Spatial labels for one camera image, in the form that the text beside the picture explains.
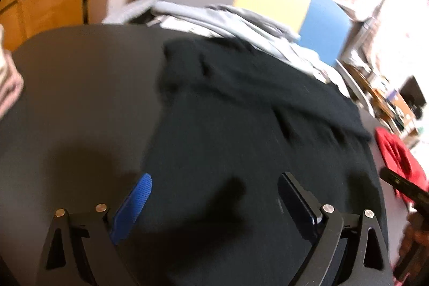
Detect cluttered wooden desk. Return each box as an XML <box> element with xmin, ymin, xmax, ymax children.
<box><xmin>343</xmin><ymin>63</ymin><xmax>420</xmax><ymax>149</ymax></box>

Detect black monitor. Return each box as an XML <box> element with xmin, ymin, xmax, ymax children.
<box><xmin>399</xmin><ymin>76</ymin><xmax>427</xmax><ymax>120</ymax></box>

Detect black knit sweater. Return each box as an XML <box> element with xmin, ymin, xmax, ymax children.
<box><xmin>132</xmin><ymin>38</ymin><xmax>387</xmax><ymax>285</ymax></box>

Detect person right hand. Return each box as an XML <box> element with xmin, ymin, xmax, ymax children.
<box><xmin>393</xmin><ymin>212</ymin><xmax>428</xmax><ymax>285</ymax></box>

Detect folded beige pink clothes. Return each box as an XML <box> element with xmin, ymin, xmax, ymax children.
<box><xmin>0</xmin><ymin>26</ymin><xmax>24</xmax><ymax>118</ymax></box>

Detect red knit garment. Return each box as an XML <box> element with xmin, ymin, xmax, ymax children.
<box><xmin>375</xmin><ymin>127</ymin><xmax>428</xmax><ymax>192</ymax></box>

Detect light blue hoodie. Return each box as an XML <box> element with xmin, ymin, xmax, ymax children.
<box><xmin>151</xmin><ymin>1</ymin><xmax>342</xmax><ymax>85</ymax></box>

